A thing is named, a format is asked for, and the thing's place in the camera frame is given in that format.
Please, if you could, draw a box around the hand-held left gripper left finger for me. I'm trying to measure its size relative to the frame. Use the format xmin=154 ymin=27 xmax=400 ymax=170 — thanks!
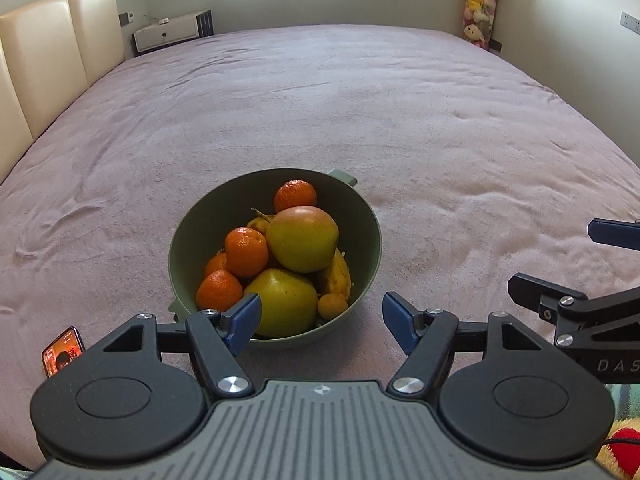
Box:
xmin=99 ymin=293 xmax=262 ymax=400

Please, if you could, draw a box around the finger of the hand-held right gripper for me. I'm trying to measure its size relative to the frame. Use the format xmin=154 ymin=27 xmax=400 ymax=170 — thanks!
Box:
xmin=507 ymin=272 xmax=590 ymax=322
xmin=587 ymin=218 xmax=640 ymax=252

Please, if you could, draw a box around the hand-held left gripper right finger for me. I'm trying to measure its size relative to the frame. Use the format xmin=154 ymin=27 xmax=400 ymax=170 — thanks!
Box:
xmin=382 ymin=291 xmax=543 ymax=401

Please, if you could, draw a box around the orange mandarin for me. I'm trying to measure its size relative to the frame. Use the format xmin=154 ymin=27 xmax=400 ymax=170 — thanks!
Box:
xmin=273 ymin=179 xmax=318 ymax=214
xmin=224 ymin=227 xmax=270 ymax=279
xmin=195 ymin=270 xmax=244 ymax=312

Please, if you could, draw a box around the green apple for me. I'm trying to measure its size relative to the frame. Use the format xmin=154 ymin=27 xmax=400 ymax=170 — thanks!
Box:
xmin=243 ymin=268 xmax=320 ymax=339

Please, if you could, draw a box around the large round orange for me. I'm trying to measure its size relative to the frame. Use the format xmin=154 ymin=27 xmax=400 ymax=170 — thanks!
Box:
xmin=203 ymin=252 xmax=231 ymax=281

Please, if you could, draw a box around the small yellow-brown round fruit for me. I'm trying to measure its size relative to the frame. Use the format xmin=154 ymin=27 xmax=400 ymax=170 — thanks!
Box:
xmin=318 ymin=293 xmax=349 ymax=320

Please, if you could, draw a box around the yellow-red pear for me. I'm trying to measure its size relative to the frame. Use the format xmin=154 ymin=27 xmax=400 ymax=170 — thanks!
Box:
xmin=265 ymin=205 xmax=340 ymax=274

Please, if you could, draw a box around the green colander bowl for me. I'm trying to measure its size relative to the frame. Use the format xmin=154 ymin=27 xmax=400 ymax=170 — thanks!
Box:
xmin=167 ymin=167 xmax=383 ymax=350

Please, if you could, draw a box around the light teal cloth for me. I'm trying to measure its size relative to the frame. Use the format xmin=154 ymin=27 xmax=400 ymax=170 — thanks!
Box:
xmin=604 ymin=384 xmax=640 ymax=427

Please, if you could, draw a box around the red and yellow plush toy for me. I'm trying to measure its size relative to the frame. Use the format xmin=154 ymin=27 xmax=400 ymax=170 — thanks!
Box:
xmin=597 ymin=427 xmax=640 ymax=480

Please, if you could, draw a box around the smartphone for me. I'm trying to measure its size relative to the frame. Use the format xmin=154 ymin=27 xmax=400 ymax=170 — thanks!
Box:
xmin=41 ymin=326 xmax=84 ymax=379

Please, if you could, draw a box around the pink bed blanket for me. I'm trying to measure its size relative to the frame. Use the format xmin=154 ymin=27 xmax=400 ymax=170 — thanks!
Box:
xmin=0 ymin=24 xmax=640 ymax=471

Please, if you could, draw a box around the hanging plush toy organizer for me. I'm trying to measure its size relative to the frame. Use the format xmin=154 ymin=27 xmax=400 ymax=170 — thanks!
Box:
xmin=462 ymin=0 xmax=498 ymax=48

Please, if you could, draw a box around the white nightstand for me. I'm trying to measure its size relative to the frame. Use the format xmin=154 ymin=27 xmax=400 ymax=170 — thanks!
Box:
xmin=131 ymin=12 xmax=201 ymax=56

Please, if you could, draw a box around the cream padded headboard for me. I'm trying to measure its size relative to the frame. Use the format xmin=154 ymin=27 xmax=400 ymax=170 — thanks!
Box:
xmin=0 ymin=0 xmax=126 ymax=186

